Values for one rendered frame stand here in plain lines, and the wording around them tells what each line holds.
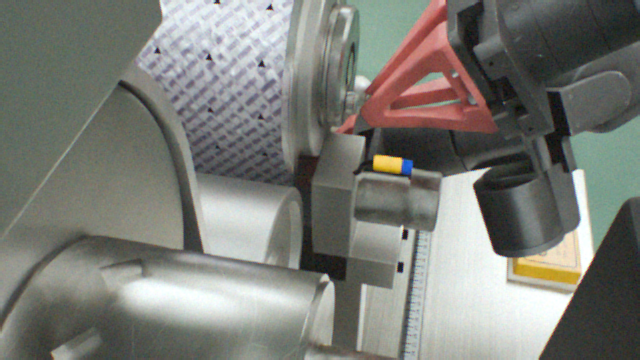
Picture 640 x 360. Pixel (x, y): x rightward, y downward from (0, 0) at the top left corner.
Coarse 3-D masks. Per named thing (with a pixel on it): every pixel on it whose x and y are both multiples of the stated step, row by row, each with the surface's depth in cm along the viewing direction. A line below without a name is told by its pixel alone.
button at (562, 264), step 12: (564, 240) 69; (576, 240) 69; (552, 252) 68; (564, 252) 68; (576, 252) 68; (516, 264) 67; (528, 264) 67; (540, 264) 67; (552, 264) 67; (564, 264) 67; (576, 264) 67; (528, 276) 68; (540, 276) 68; (552, 276) 67; (564, 276) 67; (576, 276) 66
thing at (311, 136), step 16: (320, 0) 32; (336, 0) 36; (320, 16) 32; (304, 32) 32; (320, 32) 33; (304, 48) 32; (320, 48) 33; (304, 64) 32; (304, 80) 32; (304, 96) 33; (304, 112) 33; (304, 128) 34; (320, 128) 37; (304, 144) 35; (320, 144) 38
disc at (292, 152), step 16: (304, 0) 31; (304, 16) 31; (288, 32) 30; (288, 48) 30; (288, 64) 30; (288, 80) 31; (288, 96) 31; (288, 112) 32; (288, 128) 32; (288, 144) 33; (288, 160) 34; (304, 160) 38; (304, 176) 38
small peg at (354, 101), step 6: (348, 96) 37; (354, 96) 37; (360, 96) 37; (366, 96) 37; (348, 102) 37; (354, 102) 37; (360, 102) 37; (348, 108) 37; (354, 108) 37; (360, 108) 37; (390, 108) 37; (360, 114) 37
